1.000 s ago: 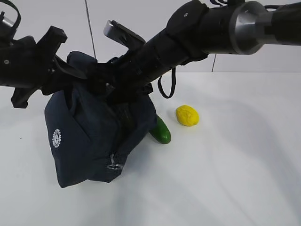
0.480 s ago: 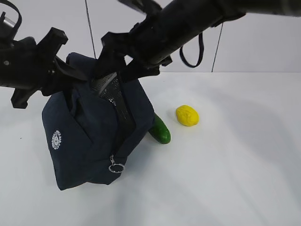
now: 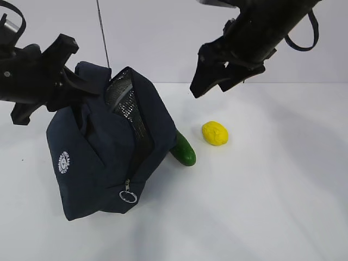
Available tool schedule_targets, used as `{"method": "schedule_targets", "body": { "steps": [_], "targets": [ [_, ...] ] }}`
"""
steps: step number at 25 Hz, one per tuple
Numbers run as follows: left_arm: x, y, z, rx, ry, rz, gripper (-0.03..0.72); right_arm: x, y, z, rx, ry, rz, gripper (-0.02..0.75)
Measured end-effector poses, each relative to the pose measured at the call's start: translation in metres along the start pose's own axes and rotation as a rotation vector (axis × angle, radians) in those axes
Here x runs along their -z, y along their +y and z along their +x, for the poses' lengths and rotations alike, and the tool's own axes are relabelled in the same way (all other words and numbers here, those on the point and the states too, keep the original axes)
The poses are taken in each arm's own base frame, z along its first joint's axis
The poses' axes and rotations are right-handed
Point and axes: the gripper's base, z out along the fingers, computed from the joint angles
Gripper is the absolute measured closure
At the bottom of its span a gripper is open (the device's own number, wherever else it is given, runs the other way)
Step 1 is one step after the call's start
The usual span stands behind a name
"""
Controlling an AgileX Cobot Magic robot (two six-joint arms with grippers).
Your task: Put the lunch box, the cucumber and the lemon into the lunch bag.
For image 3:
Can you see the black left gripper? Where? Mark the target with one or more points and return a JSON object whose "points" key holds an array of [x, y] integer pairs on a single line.
{"points": [[31, 78]]}

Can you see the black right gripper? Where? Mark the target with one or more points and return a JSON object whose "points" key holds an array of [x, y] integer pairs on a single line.
{"points": [[237, 55]]}

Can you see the yellow lemon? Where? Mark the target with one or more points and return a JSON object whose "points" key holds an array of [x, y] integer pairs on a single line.
{"points": [[214, 133]]}

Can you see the dark navy lunch bag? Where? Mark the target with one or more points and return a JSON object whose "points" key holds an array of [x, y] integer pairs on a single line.
{"points": [[104, 150]]}

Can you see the green cucumber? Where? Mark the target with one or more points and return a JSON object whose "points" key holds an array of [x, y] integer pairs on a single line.
{"points": [[183, 151]]}

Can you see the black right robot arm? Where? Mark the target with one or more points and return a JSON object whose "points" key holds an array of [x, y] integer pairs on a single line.
{"points": [[280, 15]]}

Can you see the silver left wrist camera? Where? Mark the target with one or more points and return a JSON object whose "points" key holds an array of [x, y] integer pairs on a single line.
{"points": [[8, 27]]}

